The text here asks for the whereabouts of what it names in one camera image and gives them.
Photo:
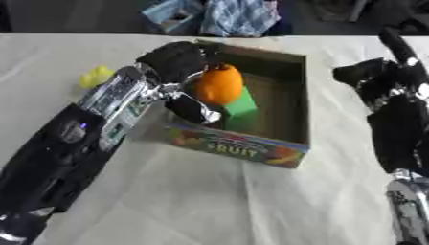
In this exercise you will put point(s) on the cardboard box with printed front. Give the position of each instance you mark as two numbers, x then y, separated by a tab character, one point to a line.
262	111

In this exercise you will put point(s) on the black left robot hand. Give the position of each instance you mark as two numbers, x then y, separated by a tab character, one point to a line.
174	60

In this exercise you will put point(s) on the blue checked cloth bag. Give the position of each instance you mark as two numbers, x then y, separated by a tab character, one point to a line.
239	16

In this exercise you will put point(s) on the green block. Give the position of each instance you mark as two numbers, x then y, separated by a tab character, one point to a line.
240	106

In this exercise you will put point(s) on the orange toy fruit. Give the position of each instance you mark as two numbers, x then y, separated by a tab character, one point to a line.
219	84

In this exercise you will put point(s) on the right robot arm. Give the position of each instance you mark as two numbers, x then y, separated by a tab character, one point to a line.
409	207

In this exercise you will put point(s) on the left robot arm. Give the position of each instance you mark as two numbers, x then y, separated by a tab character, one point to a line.
72	140

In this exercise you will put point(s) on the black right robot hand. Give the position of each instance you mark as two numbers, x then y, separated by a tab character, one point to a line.
399	105

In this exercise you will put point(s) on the light blue box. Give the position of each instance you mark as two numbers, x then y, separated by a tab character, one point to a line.
172	14

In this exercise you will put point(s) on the yellow toy fruit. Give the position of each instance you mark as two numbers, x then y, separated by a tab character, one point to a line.
95	76

